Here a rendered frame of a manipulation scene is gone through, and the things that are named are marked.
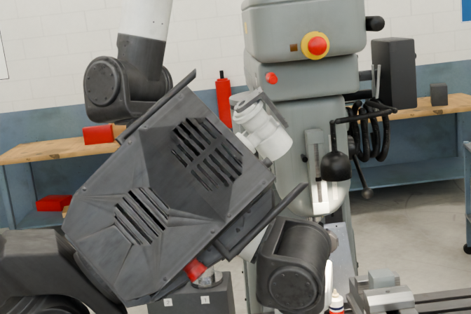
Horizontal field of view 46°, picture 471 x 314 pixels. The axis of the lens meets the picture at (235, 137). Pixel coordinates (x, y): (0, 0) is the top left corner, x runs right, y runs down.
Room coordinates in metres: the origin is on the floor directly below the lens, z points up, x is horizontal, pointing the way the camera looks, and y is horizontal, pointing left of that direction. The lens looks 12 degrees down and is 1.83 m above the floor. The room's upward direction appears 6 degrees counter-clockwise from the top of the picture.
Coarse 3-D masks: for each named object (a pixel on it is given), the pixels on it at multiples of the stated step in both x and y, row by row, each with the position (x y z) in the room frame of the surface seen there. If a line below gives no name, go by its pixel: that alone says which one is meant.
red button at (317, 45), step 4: (316, 36) 1.18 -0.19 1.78; (320, 36) 1.18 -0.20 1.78; (312, 40) 1.18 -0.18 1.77; (316, 40) 1.18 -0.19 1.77; (320, 40) 1.18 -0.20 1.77; (324, 40) 1.18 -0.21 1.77; (308, 44) 1.18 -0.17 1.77; (312, 44) 1.18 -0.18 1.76; (316, 44) 1.18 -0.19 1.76; (320, 44) 1.18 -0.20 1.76; (324, 44) 1.18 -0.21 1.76; (308, 48) 1.18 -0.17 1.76; (312, 48) 1.18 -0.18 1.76; (316, 48) 1.18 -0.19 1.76; (320, 48) 1.18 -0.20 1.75; (324, 48) 1.18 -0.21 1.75; (312, 52) 1.18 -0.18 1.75; (316, 52) 1.18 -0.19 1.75; (320, 52) 1.18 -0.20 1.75; (324, 52) 1.18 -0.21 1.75
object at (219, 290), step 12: (216, 276) 1.42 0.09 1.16; (228, 276) 1.44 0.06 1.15; (180, 288) 1.39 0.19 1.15; (192, 288) 1.39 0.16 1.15; (204, 288) 1.37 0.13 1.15; (216, 288) 1.37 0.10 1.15; (228, 288) 1.39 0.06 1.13; (168, 300) 1.37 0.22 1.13; (180, 300) 1.37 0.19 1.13; (192, 300) 1.36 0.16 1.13; (204, 300) 1.36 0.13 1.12; (216, 300) 1.36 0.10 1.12; (228, 300) 1.37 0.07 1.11; (156, 312) 1.37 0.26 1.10; (168, 312) 1.37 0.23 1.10; (180, 312) 1.37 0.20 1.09; (192, 312) 1.36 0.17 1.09; (204, 312) 1.36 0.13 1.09; (216, 312) 1.36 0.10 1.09; (228, 312) 1.35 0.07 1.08
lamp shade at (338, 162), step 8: (336, 152) 1.25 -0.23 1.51; (328, 160) 1.23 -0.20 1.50; (336, 160) 1.23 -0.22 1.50; (344, 160) 1.23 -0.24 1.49; (320, 168) 1.25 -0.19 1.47; (328, 168) 1.23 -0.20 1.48; (336, 168) 1.22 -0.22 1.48; (344, 168) 1.22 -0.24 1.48; (328, 176) 1.23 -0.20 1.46; (336, 176) 1.22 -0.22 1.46; (344, 176) 1.22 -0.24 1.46; (352, 176) 1.25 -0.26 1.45
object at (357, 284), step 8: (392, 272) 1.50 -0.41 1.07; (352, 280) 1.56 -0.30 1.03; (360, 280) 1.48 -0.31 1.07; (368, 280) 1.47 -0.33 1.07; (352, 288) 1.55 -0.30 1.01; (360, 288) 1.47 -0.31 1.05; (368, 288) 1.47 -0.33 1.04; (352, 296) 1.55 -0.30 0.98; (360, 296) 1.46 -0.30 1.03; (352, 304) 1.52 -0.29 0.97; (360, 304) 1.46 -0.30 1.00; (360, 312) 1.46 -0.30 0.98; (368, 312) 1.38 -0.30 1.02; (384, 312) 1.36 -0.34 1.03; (392, 312) 1.37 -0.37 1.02; (400, 312) 1.35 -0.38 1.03; (408, 312) 1.35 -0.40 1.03; (416, 312) 1.34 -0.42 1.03
